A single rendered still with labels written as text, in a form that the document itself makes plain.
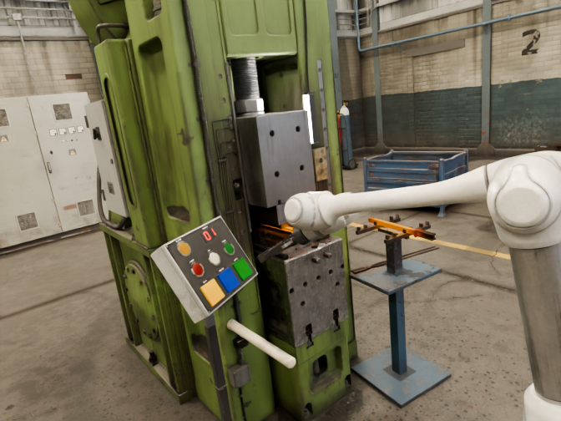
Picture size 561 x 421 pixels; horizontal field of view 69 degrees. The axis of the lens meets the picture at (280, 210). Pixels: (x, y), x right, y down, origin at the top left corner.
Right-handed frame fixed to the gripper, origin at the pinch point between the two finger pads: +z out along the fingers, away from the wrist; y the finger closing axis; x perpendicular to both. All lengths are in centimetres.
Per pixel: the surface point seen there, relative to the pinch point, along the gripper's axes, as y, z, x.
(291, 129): 48, -15, 39
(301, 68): 74, -26, 64
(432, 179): 410, 22, -58
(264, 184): 30.9, 2.7, 24.7
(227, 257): -3.6, 13.3, 7.0
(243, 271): -1.2, 12.5, -0.9
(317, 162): 76, -5, 22
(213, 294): -20.8, 12.5, -0.6
